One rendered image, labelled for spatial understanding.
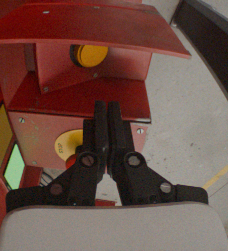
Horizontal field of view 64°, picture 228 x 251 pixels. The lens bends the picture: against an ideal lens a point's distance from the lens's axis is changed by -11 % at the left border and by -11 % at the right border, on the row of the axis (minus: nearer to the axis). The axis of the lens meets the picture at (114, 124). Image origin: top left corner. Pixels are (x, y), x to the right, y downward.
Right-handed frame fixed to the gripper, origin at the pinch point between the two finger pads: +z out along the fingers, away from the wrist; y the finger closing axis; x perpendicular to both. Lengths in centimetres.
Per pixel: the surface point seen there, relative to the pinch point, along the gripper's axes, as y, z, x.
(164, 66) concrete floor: 37, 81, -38
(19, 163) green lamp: -9.7, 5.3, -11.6
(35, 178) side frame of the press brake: -36, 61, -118
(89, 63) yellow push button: -1.2, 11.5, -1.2
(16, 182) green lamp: -9.9, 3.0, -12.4
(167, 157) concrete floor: 63, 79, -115
